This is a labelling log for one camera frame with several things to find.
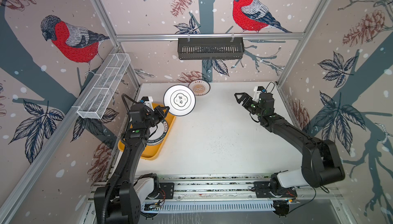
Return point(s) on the green rim plate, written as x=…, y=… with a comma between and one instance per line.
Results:
x=157, y=134

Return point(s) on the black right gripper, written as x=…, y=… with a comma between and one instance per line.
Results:
x=250, y=99

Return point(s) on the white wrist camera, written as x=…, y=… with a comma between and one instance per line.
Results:
x=148, y=101
x=257, y=91

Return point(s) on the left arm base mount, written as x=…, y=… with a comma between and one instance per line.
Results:
x=147, y=190

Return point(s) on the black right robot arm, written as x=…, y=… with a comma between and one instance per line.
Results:
x=321, y=163

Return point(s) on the yellow plastic bin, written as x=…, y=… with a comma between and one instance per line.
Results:
x=150, y=153

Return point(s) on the aluminium frame crossbar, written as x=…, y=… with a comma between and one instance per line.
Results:
x=245, y=36

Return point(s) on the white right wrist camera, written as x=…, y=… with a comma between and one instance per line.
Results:
x=257, y=91

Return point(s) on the orange sunburst plate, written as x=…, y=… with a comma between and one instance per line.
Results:
x=199, y=87

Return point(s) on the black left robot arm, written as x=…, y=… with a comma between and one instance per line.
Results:
x=117, y=202

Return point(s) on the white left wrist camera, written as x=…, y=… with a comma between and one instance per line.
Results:
x=148, y=101

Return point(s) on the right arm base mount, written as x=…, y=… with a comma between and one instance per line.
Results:
x=273, y=189

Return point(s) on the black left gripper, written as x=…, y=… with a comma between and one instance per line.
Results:
x=160, y=115

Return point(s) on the black hanging wire basket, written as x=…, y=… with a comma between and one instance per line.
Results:
x=223, y=48

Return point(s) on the white black motif plate back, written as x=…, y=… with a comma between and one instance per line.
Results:
x=180, y=100

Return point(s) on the white mesh wire shelf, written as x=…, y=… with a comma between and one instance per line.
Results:
x=99, y=97

